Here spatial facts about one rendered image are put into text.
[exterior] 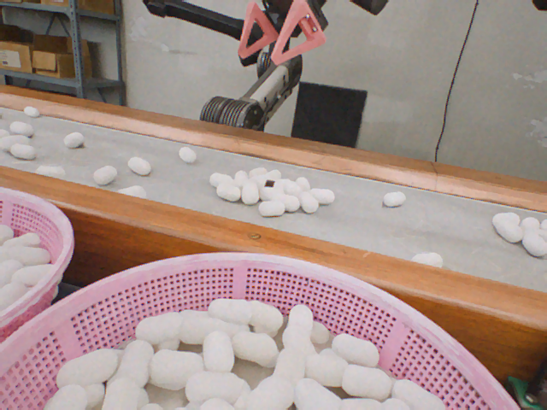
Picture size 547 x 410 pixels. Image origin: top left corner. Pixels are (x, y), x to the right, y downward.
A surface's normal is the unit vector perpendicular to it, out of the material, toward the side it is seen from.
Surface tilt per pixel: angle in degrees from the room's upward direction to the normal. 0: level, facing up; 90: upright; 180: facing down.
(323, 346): 0
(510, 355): 90
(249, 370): 0
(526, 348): 90
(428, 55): 90
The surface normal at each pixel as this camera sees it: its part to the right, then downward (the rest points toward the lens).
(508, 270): 0.12, -0.90
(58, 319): 0.92, 0.01
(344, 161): -0.11, -0.38
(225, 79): -0.29, 0.36
